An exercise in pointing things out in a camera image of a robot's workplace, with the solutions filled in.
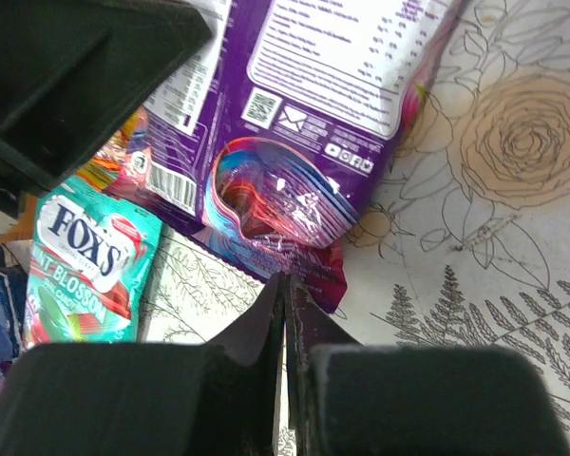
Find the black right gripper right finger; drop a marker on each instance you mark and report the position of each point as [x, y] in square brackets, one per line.
[347, 398]

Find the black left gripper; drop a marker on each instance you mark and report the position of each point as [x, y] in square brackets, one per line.
[71, 74]

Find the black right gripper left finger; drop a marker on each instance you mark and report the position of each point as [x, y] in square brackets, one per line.
[216, 398]

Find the orange lemon candy bag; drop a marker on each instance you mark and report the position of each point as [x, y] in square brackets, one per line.
[116, 156]

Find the teal mint candy bag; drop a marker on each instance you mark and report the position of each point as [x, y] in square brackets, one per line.
[90, 258]

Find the orange wooden tray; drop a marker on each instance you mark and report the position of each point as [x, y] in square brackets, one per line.
[23, 228]

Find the floral table mat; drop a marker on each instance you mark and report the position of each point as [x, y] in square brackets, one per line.
[466, 237]

